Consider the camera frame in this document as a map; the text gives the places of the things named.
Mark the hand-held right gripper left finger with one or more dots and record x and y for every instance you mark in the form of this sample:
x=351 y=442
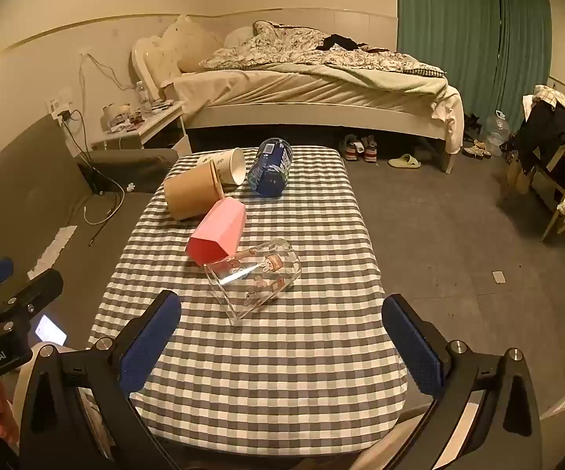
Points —
x=150 y=340

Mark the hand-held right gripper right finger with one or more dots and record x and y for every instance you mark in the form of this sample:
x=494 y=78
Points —
x=412 y=340

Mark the clear glass cup cartoon print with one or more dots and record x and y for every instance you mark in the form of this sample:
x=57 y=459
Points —
x=263 y=279

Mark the pink cup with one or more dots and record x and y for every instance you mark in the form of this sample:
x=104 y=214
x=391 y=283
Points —
x=219 y=230

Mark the brown paper cup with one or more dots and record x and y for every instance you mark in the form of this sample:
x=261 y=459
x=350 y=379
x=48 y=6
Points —
x=189 y=196

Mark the white paper cup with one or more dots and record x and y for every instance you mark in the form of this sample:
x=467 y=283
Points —
x=236 y=166

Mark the blue cup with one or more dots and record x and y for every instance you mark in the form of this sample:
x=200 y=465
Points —
x=268 y=171

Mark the person's left hand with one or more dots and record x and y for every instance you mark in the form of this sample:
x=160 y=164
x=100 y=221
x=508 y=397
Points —
x=3 y=416

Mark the white paper sheet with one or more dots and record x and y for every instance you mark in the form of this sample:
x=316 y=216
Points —
x=55 y=245

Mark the lit phone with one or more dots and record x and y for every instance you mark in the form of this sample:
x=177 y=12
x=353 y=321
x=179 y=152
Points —
x=51 y=330

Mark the white card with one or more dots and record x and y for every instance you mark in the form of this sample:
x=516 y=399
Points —
x=499 y=277

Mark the grey white checkered tablecloth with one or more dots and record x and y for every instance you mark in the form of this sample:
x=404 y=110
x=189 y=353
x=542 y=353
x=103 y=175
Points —
x=263 y=382

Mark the pale green slipper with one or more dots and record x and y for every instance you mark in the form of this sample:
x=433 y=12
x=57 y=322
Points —
x=404 y=160

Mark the grey red sneaker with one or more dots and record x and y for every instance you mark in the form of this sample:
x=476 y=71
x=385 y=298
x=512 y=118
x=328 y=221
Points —
x=369 y=149
x=351 y=149

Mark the beige shoes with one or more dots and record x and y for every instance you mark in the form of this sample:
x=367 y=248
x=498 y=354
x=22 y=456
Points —
x=477 y=149

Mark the white nightstand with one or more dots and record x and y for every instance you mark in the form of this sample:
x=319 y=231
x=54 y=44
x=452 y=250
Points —
x=160 y=122

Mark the clear water bottle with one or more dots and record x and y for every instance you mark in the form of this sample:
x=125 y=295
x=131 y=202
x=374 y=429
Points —
x=143 y=100

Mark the clear plastic bag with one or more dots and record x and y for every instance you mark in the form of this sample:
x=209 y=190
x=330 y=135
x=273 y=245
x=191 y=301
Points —
x=495 y=129

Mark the wooden chair with clothes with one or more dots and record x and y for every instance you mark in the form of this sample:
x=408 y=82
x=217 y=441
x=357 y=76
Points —
x=557 y=132

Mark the white bed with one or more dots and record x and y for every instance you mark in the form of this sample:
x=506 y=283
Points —
x=312 y=107

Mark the pale green blanket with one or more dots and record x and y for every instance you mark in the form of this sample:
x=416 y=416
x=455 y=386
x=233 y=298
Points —
x=361 y=76

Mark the cream pillow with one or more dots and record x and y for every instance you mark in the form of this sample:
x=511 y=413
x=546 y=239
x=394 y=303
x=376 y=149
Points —
x=187 y=44

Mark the black clothing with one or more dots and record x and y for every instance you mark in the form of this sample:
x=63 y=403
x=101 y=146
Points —
x=343 y=41

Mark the white pillow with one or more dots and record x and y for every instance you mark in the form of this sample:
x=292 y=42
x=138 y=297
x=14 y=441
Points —
x=238 y=36

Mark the patterned quilt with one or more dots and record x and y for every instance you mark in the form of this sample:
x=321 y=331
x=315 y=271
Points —
x=287 y=46

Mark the green curtain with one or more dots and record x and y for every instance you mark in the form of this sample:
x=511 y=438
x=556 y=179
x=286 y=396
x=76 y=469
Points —
x=449 y=19

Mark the wall power outlet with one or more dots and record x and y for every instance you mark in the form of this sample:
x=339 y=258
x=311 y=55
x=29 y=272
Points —
x=59 y=107

